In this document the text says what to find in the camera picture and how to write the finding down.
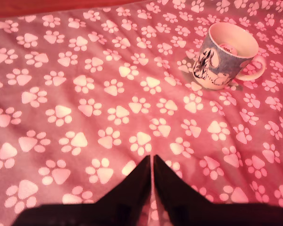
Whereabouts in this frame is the paw print fleece cloth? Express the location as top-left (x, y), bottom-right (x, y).
top-left (0, 0), bottom-right (283, 226)

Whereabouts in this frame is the white cartoon print mug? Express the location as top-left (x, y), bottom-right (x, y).
top-left (192, 22), bottom-right (266, 91)

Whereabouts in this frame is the cream coffee capsule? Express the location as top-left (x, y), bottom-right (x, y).
top-left (219, 43), bottom-right (239, 57)

